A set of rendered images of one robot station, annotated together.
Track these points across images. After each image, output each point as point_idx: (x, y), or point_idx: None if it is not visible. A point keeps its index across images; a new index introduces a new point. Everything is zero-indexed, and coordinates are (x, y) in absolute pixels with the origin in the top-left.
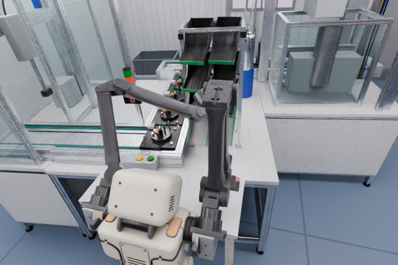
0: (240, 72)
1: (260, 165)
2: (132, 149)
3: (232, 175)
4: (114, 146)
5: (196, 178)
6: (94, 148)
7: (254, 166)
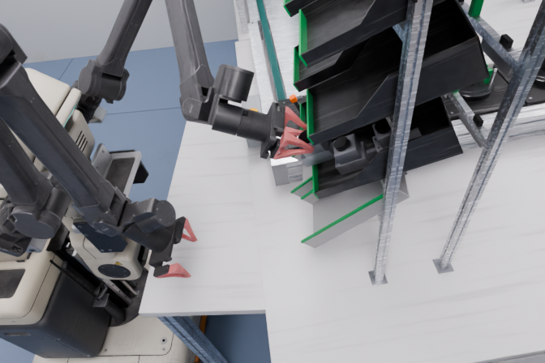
0: (394, 118)
1: (320, 343)
2: (277, 96)
3: (168, 251)
4: (109, 49)
5: (252, 217)
6: (268, 56)
7: (314, 327)
